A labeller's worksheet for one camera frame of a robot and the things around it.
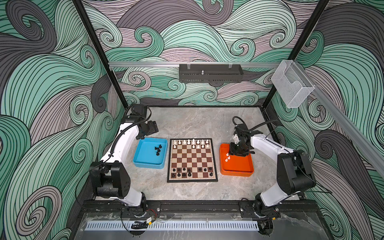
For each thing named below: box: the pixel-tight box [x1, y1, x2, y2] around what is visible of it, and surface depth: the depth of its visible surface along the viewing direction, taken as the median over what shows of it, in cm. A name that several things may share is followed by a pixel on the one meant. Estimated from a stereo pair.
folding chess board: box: [167, 138, 218, 183], surface depth 91 cm
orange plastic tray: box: [219, 143, 254, 177], surface depth 89 cm
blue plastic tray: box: [133, 137, 168, 170], surface depth 96 cm
